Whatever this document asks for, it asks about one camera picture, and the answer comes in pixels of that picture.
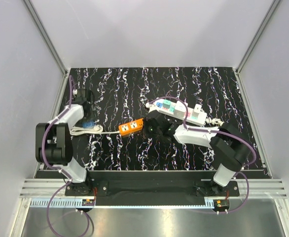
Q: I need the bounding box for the white multicolour power strip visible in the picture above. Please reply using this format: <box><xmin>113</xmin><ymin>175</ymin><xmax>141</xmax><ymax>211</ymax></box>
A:
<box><xmin>150</xmin><ymin>99</ymin><xmax>207</xmax><ymax>126</ymax></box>

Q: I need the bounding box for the blue cube adapter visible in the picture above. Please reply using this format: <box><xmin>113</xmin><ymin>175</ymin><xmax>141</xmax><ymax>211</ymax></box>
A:
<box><xmin>82</xmin><ymin>121</ymin><xmax>95</xmax><ymax>129</ymax></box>

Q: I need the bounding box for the white power strip cord plug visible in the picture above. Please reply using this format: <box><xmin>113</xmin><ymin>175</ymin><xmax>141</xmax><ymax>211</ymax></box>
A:
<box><xmin>205</xmin><ymin>117</ymin><xmax>224</xmax><ymax>126</ymax></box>

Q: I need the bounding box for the white coiled power cord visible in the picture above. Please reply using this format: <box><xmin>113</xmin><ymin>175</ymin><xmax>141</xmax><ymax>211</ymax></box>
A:
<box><xmin>69</xmin><ymin>124</ymin><xmax>120</xmax><ymax>136</ymax></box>

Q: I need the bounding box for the orange power strip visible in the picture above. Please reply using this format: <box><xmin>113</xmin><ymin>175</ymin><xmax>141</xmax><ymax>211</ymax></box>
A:
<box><xmin>118</xmin><ymin>118</ymin><xmax>144</xmax><ymax>136</ymax></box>

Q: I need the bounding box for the white charger plug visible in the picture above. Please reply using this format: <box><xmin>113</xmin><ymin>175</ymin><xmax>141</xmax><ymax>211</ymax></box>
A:
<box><xmin>192</xmin><ymin>104</ymin><xmax>202</xmax><ymax>118</ymax></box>

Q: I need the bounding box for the white cube adapter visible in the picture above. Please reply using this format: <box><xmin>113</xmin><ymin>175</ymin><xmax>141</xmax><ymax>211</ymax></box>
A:
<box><xmin>174</xmin><ymin>101</ymin><xmax>186</xmax><ymax>118</ymax></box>

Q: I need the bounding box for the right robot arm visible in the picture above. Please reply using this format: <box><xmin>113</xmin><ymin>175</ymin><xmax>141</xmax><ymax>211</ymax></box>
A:
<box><xmin>143</xmin><ymin>111</ymin><xmax>256</xmax><ymax>196</ymax></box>

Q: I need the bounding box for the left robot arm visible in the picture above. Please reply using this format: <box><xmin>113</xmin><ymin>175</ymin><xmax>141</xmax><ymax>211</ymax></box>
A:
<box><xmin>36</xmin><ymin>89</ymin><xmax>97</xmax><ymax>196</ymax></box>

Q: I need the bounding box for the teal plug adapter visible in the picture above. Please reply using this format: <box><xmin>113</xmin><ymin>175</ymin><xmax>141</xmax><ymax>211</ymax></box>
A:
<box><xmin>162</xmin><ymin>99</ymin><xmax>172</xmax><ymax>110</ymax></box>

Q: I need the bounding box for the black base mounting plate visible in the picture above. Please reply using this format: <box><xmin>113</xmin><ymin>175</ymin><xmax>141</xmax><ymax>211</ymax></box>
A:
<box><xmin>65</xmin><ymin>171</ymin><xmax>240</xmax><ymax>208</ymax></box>

